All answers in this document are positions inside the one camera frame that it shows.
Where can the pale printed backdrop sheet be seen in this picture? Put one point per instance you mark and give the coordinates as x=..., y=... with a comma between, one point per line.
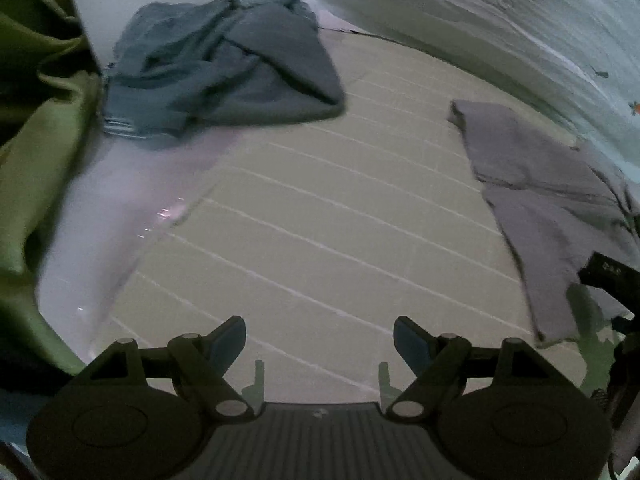
x=577, y=61

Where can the olive green cloth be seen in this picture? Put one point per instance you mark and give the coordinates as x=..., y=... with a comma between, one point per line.
x=49, y=90

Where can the green grid cutting mat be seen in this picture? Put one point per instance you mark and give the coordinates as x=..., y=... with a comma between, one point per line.
x=321, y=235

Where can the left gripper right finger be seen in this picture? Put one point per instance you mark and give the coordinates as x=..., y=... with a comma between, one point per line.
x=439, y=364

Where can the light grey garment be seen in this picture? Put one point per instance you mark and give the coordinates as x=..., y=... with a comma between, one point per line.
x=556, y=205

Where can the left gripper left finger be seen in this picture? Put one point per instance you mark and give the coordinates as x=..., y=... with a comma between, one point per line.
x=202, y=361

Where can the dark blue-grey garment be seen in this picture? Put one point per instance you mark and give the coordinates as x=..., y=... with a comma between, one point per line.
x=223, y=63

